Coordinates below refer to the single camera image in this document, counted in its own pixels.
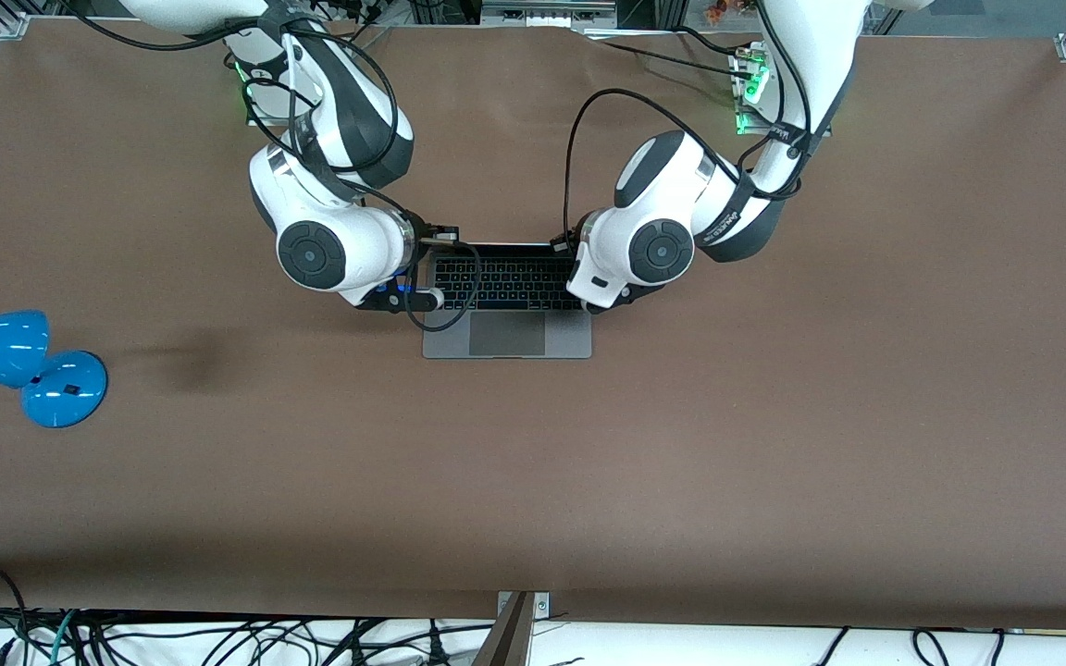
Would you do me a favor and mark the grey power strip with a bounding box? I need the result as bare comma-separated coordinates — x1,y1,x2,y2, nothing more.
480,0,618,30

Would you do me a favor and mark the short black table cable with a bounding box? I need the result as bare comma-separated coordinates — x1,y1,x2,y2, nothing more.
676,25,754,57

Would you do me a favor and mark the grey laptop with black keyboard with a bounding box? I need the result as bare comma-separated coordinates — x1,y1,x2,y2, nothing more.
421,241,593,360

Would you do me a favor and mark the dark camera stand post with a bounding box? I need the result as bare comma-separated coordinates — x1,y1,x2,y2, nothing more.
470,592,535,666

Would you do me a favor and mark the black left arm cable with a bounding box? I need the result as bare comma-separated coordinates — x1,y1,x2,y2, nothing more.
562,0,860,256

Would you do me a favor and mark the silver table edge bracket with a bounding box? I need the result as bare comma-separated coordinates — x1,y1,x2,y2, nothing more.
497,592,552,620

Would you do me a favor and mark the teal floor cable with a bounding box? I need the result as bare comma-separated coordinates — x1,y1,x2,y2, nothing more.
46,608,82,666

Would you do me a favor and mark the long black table cable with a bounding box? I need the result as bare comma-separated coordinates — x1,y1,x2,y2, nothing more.
600,39,749,80

